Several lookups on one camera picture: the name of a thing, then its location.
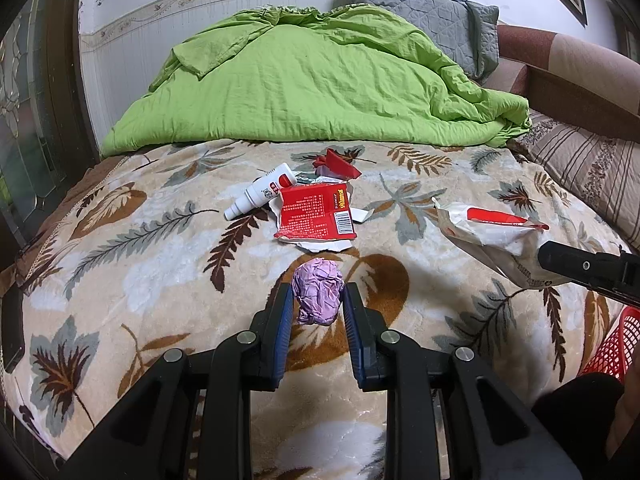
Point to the red plastic basket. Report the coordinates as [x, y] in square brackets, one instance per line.
[615, 345]

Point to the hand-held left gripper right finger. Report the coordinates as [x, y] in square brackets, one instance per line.
[350, 330]

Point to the white plastic bag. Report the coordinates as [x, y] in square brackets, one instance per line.
[490, 245]

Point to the brown upholstered headboard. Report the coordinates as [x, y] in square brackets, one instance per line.
[575, 65]

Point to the person's black trouser leg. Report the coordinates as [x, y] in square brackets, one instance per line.
[575, 420]

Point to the green quilt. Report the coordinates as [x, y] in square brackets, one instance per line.
[300, 85]

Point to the red wrapper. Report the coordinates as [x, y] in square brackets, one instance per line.
[337, 164]

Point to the red carton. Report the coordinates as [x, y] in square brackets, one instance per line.
[310, 215]

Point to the leaf print fleece blanket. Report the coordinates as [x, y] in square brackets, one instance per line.
[150, 260]

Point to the striped beige pillow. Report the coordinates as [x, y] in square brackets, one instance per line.
[590, 160]

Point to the purple paper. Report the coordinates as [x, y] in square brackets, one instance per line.
[317, 290]

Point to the glass panel door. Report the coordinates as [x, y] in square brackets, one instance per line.
[25, 110]

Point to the grey quilted pillow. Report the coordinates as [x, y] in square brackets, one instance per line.
[435, 15]

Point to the person's right forearm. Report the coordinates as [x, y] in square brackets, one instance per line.
[627, 425]

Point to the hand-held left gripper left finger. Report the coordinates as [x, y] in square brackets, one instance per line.
[286, 330]

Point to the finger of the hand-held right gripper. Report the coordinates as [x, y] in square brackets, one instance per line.
[570, 262]

